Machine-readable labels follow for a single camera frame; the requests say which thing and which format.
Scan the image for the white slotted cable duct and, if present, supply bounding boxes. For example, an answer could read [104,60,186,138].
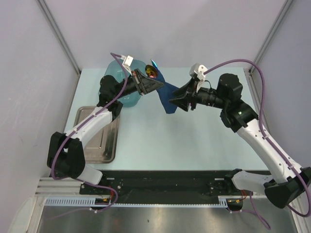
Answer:
[45,197,96,206]

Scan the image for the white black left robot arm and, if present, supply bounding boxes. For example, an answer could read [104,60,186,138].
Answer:
[47,69,164,194]

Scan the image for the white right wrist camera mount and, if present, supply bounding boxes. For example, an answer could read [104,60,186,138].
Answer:
[189,63,208,92]

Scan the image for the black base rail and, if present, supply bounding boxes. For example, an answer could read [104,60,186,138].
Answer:
[50,169,270,202]

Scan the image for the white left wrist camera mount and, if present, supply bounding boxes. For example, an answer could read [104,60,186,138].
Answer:
[121,55,134,74]

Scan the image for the metal tray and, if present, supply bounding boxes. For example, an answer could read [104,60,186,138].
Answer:
[73,106,120,164]

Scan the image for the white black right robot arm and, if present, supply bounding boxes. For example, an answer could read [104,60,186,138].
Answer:
[169,73,311,209]

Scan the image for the left aluminium frame post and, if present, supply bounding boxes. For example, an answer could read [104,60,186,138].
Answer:
[36,0,81,76]

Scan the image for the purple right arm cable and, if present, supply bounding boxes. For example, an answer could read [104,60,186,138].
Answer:
[204,59,311,230]

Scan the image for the iridescent spoon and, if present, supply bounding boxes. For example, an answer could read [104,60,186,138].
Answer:
[145,65,158,79]

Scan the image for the aluminium frame post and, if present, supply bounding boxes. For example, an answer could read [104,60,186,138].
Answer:
[36,0,81,76]
[253,0,295,65]

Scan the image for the teal plastic tub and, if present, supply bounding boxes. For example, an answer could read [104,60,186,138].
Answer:
[104,59,146,108]

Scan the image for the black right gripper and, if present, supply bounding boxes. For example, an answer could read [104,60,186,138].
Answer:
[169,77,227,112]

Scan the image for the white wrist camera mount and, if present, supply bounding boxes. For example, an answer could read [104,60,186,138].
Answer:
[121,55,134,74]
[189,63,208,92]

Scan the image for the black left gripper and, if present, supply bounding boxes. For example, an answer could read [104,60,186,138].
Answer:
[113,68,163,100]

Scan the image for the iridescent fork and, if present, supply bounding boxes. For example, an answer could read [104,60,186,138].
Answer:
[151,59,158,70]

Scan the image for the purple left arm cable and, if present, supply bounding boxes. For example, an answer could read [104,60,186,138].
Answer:
[48,52,133,220]

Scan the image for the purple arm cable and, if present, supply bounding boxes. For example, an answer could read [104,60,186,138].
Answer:
[48,52,133,220]
[204,59,311,230]

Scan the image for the right aluminium frame post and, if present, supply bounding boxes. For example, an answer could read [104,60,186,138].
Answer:
[253,0,295,65]

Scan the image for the blue paper napkin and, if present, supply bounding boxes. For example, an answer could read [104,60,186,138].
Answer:
[155,69,178,114]

